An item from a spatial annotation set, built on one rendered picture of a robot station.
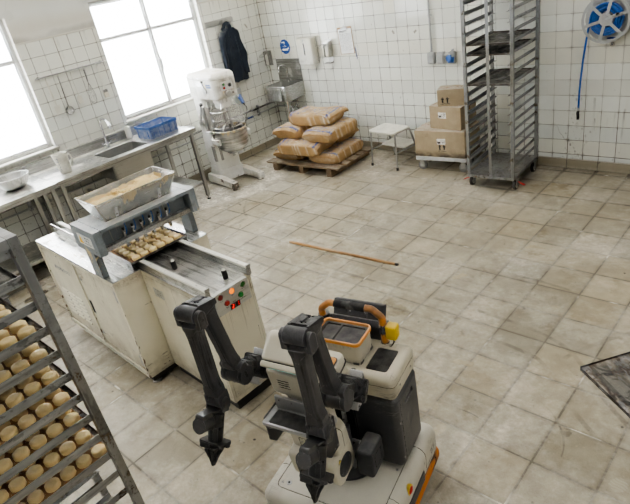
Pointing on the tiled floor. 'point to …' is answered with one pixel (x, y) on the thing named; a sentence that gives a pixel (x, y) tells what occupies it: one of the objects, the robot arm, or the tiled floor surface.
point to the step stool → (392, 138)
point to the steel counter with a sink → (125, 148)
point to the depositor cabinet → (114, 302)
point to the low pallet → (321, 163)
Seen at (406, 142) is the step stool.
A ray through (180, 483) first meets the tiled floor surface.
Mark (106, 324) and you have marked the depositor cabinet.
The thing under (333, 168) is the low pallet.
